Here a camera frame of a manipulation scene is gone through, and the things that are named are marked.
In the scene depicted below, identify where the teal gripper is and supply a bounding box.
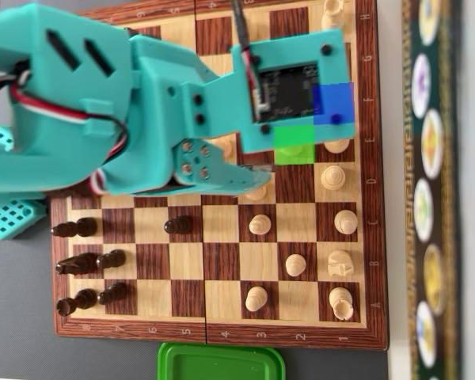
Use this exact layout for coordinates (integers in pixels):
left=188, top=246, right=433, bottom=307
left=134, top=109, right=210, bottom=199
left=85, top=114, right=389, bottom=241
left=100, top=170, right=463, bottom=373
left=102, top=36, right=275, bottom=196

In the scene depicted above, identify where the light wooden bishop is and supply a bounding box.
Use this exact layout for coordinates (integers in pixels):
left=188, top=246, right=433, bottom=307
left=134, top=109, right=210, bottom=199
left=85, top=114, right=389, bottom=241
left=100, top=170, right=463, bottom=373
left=333, top=209, right=358, bottom=235
left=275, top=142, right=306, bottom=160

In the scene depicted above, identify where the wooden folding chess board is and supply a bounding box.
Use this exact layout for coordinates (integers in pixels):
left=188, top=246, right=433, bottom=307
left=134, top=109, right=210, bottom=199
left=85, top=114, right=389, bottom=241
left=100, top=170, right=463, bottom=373
left=49, top=0, right=390, bottom=352

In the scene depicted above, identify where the light wooden queen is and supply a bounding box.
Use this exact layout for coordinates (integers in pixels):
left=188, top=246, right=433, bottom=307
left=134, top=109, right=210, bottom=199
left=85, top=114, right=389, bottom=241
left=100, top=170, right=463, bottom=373
left=320, top=165, right=346, bottom=191

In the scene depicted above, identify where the light wooden king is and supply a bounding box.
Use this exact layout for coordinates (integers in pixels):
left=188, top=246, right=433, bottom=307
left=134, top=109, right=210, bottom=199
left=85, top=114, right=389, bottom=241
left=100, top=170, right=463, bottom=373
left=324, top=138, right=350, bottom=154

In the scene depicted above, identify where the dark wooden bishop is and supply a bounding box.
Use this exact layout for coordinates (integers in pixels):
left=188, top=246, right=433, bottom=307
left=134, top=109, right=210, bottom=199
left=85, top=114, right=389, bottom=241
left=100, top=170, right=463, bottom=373
left=50, top=217, right=98, bottom=238

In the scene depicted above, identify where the light wooden knight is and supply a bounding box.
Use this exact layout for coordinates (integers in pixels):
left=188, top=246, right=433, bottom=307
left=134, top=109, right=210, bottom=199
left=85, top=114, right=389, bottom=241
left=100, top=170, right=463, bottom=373
left=327, top=249, right=355, bottom=277

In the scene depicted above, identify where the dark wooden knight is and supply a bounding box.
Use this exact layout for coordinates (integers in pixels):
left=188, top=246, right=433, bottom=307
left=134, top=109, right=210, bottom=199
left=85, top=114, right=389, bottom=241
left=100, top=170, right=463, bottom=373
left=55, top=253, right=100, bottom=276

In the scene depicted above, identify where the light wooden rook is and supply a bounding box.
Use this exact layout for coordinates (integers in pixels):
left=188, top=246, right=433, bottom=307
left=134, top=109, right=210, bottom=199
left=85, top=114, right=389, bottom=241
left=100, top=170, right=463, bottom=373
left=321, top=0, right=348, bottom=31
left=328, top=287, right=354, bottom=321

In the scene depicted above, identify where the dark wooden rook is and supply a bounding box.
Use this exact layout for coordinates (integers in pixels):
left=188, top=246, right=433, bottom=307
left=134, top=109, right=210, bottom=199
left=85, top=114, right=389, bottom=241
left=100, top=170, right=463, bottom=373
left=55, top=288, right=98, bottom=317

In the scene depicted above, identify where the green plastic lid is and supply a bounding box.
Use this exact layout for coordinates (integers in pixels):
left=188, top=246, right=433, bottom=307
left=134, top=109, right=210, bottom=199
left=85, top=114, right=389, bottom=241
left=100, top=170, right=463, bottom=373
left=156, top=341, right=286, bottom=380

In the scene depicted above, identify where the dark patterned rug border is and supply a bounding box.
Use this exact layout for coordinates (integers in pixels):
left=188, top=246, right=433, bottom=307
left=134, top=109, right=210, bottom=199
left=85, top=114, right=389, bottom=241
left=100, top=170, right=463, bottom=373
left=401, top=0, right=464, bottom=380

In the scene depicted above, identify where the short gripper motor cable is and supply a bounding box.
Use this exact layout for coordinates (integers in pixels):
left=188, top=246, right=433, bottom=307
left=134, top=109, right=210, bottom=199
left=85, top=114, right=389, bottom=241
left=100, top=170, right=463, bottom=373
left=89, top=166, right=108, bottom=196

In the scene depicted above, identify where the black camera cable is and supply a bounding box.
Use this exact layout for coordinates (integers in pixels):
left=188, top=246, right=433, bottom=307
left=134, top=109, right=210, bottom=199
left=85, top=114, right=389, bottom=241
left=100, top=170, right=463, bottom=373
left=230, top=0, right=270, bottom=112

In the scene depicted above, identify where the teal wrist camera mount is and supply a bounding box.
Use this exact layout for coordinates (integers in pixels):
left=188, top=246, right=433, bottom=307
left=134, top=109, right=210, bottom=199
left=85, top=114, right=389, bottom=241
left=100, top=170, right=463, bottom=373
left=181, top=28, right=357, bottom=155

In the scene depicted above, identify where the red white black servo cable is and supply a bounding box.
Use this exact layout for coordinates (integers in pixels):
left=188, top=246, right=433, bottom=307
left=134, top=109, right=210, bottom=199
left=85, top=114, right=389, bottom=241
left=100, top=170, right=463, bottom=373
left=0, top=66, right=130, bottom=171

